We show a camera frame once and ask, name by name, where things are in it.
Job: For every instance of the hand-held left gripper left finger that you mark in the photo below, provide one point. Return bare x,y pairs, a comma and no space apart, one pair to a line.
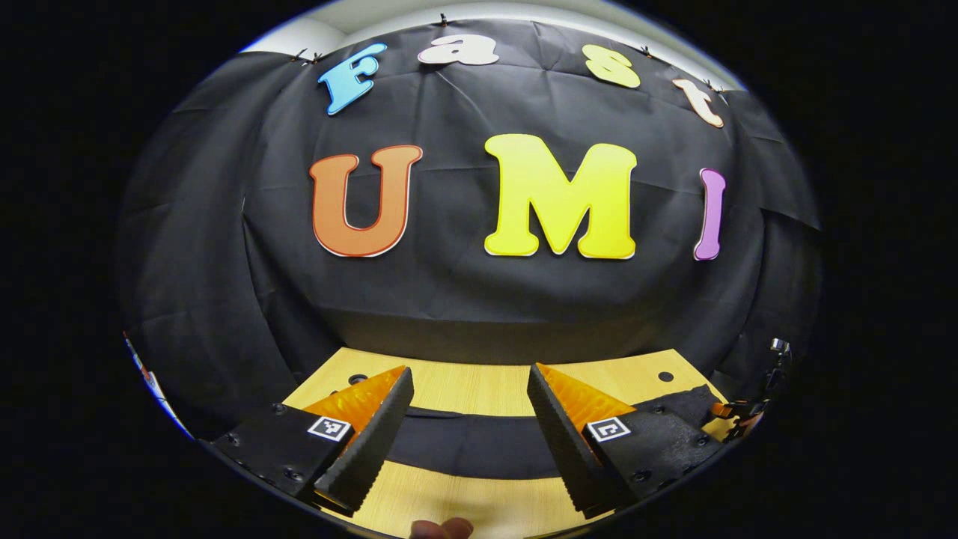
374,442

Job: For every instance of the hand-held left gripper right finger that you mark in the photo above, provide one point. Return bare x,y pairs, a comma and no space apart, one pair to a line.
561,442

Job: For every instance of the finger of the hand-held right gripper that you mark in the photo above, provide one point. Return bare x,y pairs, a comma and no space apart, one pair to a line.
730,412

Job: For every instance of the dark jeans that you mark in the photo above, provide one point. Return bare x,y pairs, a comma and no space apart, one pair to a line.
479,449

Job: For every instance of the black backdrop cloth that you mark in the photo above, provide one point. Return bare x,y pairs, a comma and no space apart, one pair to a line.
449,299

